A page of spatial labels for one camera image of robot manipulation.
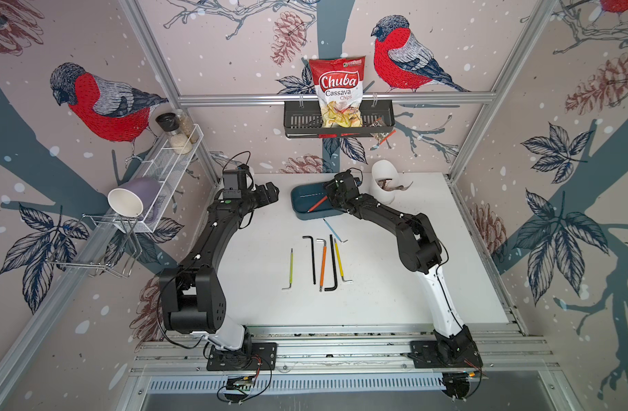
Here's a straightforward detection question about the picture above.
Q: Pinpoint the black wire wall basket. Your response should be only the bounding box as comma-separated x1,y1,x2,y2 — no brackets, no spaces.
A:
283,100,394,138

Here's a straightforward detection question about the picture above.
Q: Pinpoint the black lid shelf jar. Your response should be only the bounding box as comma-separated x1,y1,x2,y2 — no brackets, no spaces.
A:
156,112,192,155

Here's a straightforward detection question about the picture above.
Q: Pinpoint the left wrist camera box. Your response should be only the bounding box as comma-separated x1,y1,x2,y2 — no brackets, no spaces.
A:
223,164,252,200

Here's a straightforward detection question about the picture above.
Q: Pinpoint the orange hex key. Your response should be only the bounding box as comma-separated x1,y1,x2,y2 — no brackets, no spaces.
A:
316,238,328,293

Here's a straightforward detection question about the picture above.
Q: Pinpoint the teal plastic storage box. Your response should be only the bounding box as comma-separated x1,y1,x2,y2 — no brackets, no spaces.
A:
290,183,341,221

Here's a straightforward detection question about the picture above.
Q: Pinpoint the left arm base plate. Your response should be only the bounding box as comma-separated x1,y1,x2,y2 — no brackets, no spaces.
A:
206,342,278,372

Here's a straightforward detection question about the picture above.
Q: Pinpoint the blue hex key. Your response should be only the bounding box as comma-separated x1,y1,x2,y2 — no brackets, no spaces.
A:
323,219,348,243

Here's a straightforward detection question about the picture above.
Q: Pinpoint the clear glass shelf jar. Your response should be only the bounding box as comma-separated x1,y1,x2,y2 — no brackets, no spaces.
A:
175,109,199,144

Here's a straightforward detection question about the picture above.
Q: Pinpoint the wire cup stand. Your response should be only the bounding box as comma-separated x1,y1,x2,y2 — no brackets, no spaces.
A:
45,213,143,278

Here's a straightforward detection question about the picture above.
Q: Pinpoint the black short-bend hex key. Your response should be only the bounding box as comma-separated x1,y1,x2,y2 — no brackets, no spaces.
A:
302,236,317,285

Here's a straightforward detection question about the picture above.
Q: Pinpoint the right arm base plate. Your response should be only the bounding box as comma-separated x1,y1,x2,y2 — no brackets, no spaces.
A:
406,341,483,369

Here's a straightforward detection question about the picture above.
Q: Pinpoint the purple white cup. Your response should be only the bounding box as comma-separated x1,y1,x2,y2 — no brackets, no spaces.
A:
107,176,161,217

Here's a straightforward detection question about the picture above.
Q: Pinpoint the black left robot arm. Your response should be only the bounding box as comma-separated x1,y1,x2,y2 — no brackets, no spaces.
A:
159,183,280,334

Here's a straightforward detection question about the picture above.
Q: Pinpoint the white wire wall shelf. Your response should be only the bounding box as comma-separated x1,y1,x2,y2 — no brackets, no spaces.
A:
134,124,204,233

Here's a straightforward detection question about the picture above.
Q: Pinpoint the yellow hex key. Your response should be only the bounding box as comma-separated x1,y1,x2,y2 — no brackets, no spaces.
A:
334,239,353,284

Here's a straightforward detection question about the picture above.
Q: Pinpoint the Chuba cassava chips bag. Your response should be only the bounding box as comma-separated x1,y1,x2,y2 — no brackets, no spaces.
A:
309,57,365,128

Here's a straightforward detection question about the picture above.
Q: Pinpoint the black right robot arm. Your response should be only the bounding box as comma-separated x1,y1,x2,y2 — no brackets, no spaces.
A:
324,170,478,366

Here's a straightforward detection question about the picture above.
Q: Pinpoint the white utensil holder cup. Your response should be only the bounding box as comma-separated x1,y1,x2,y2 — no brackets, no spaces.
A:
370,160,400,205

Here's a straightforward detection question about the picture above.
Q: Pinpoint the green hex key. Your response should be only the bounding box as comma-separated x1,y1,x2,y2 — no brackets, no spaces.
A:
281,248,294,291

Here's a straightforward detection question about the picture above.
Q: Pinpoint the long black hex key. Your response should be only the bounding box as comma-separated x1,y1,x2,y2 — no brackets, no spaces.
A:
324,234,339,292

